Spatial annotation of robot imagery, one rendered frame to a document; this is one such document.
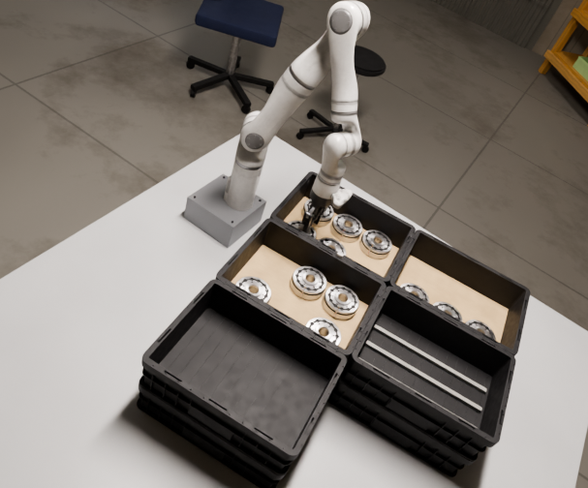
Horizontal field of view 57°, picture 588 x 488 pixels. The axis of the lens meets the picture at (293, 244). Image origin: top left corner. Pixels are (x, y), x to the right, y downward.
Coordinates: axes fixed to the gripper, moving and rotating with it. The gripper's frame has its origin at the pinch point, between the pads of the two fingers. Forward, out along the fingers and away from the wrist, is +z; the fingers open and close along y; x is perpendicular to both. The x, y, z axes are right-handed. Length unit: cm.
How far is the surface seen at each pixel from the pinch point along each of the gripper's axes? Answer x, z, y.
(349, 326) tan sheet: 28.1, 5.3, 21.8
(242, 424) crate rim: 23, -5, 70
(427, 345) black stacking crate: 49, 6, 10
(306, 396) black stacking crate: 30, 5, 48
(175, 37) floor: -210, 87, -188
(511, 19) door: -34, 71, -529
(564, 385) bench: 94, 19, -21
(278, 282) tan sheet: 4.3, 5.0, 23.2
